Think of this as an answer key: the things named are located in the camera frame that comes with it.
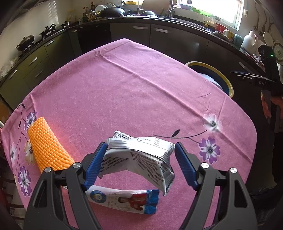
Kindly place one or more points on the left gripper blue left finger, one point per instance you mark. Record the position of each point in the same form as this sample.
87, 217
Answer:
92, 164

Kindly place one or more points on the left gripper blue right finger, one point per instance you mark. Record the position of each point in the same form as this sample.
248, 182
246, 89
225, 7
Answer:
185, 162

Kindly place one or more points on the silver printed snack wrapper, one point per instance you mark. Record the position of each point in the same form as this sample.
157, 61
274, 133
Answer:
148, 157

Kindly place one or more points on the orange foam fruit net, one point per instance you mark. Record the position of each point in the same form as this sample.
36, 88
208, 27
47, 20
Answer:
47, 149

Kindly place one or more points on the blue white sachet wrapper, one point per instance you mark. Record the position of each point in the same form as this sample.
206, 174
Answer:
134, 201

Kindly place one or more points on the person right hand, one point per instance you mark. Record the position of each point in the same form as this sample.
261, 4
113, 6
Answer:
276, 100

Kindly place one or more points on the white jug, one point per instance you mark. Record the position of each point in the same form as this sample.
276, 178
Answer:
250, 42

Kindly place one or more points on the teal mug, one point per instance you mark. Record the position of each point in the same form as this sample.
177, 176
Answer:
237, 41

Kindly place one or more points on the yellow white mug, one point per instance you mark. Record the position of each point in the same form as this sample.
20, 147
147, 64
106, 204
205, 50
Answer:
230, 35

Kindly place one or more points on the blue bin with yellow rim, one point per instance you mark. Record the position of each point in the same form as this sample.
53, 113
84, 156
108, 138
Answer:
213, 75

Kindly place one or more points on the red mug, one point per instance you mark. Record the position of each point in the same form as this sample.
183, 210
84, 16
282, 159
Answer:
220, 28

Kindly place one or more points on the green lower cabinets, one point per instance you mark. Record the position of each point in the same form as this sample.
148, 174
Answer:
34, 67

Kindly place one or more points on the pink floral tablecloth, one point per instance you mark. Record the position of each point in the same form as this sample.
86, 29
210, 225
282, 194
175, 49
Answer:
141, 92

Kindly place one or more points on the black stone countertop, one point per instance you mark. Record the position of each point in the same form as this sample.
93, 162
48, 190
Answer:
182, 41

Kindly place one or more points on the black wok with lid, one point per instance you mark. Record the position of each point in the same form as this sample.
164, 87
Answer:
25, 43

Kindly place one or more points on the small black pan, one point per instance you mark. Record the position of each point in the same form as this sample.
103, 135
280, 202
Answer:
47, 30

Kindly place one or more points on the large black wok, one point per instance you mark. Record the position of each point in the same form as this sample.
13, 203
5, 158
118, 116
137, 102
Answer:
112, 12

